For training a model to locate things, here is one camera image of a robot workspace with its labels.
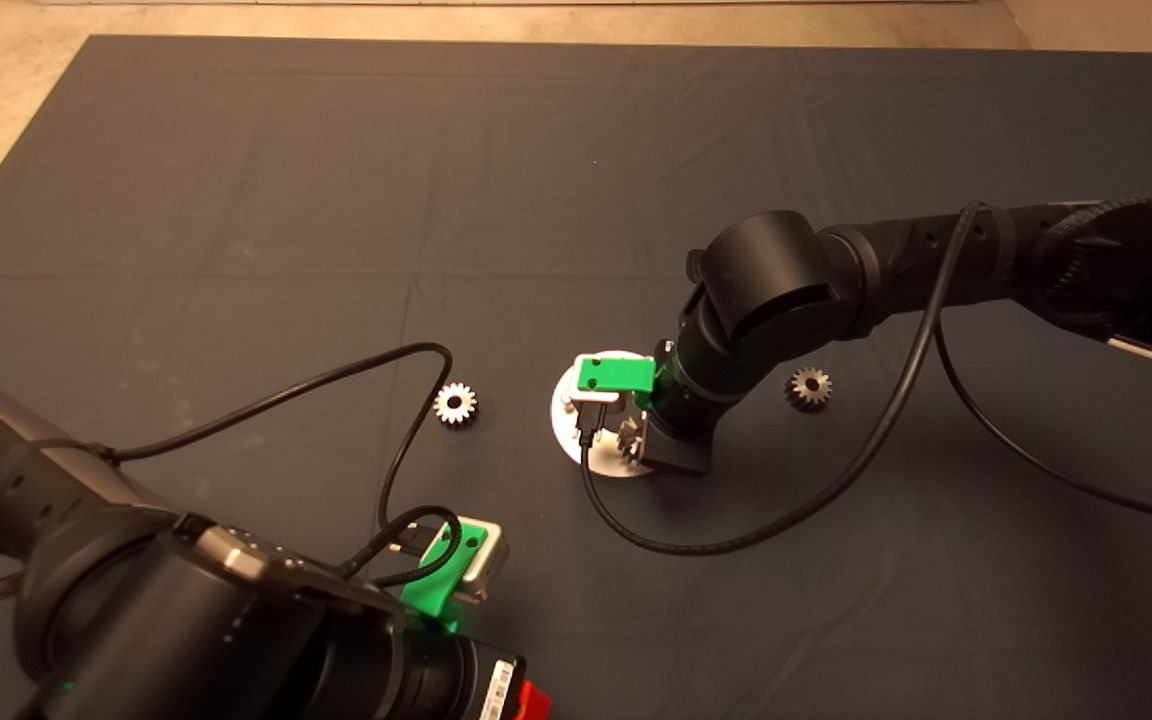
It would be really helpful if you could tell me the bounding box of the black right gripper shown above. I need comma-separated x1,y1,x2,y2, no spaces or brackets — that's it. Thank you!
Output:
641,395,722,475

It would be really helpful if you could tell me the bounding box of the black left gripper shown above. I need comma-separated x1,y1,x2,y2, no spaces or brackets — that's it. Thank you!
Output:
398,632,552,720

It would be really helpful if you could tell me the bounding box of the shiny steel planetary gear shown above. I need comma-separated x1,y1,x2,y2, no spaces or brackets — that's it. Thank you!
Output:
433,383,479,428

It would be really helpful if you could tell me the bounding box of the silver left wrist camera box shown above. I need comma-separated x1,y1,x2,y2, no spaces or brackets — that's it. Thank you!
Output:
446,518,509,605

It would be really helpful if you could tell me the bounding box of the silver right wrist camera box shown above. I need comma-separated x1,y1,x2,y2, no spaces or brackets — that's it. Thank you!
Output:
566,352,627,406

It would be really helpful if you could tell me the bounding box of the round metal carrier plate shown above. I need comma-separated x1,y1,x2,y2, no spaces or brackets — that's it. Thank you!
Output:
550,350,652,479

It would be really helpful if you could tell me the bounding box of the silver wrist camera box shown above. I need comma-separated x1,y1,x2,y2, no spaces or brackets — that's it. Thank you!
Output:
446,518,509,605
566,352,627,406

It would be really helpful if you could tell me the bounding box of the dark grey table cloth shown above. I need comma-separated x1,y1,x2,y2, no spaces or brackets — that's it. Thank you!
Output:
0,36,1152,720

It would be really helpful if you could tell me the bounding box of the green left camera mount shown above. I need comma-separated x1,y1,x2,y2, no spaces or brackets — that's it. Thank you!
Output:
398,518,497,633

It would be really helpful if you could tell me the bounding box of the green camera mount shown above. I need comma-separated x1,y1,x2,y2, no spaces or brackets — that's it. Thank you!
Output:
576,355,659,409
398,518,497,633

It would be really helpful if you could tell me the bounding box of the green right camera mount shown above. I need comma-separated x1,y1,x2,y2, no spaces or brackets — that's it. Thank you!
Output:
576,355,659,409

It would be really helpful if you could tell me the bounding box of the black left camera cable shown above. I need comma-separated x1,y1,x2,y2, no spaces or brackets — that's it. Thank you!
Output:
96,342,462,588

